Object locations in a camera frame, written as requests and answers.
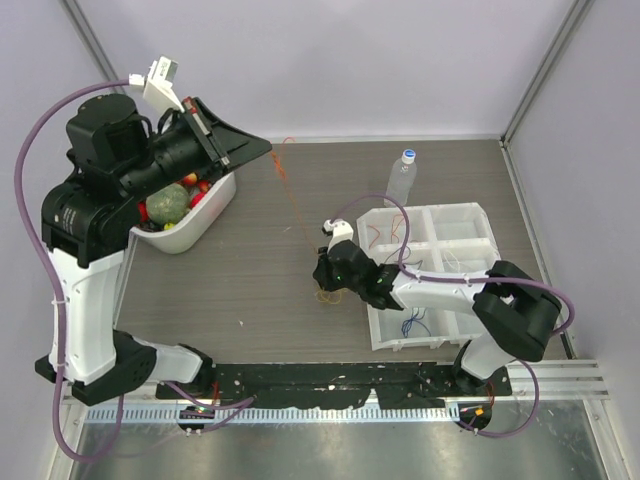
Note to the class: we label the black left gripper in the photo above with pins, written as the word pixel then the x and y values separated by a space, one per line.
pixel 221 144

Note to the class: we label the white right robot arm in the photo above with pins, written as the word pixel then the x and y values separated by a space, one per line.
pixel 519 315

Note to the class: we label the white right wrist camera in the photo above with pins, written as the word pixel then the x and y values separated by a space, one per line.
pixel 337 230

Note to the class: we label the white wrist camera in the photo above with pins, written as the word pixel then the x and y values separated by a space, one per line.
pixel 157 85
pixel 337 230

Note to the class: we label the red yellow peaches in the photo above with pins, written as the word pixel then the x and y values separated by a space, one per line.
pixel 194 181

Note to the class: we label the green striped melon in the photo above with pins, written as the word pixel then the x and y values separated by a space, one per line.
pixel 169 205

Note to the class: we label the red apple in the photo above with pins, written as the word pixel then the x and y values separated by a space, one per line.
pixel 197 199

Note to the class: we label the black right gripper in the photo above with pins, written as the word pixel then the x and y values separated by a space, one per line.
pixel 322 273

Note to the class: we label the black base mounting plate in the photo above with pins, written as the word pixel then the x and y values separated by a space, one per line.
pixel 339 386

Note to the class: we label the clear plastic water bottle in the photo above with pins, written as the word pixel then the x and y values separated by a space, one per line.
pixel 402 177

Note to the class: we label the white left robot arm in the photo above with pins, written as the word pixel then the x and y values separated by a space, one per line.
pixel 120 158

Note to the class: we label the white compartment tray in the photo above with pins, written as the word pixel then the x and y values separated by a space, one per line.
pixel 444 239

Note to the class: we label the white slotted cable duct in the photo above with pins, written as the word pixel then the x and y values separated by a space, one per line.
pixel 370 413

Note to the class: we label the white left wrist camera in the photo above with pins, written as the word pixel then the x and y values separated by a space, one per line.
pixel 157 85

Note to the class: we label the white plastic fruit basket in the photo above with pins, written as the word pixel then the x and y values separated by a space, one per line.
pixel 189 230

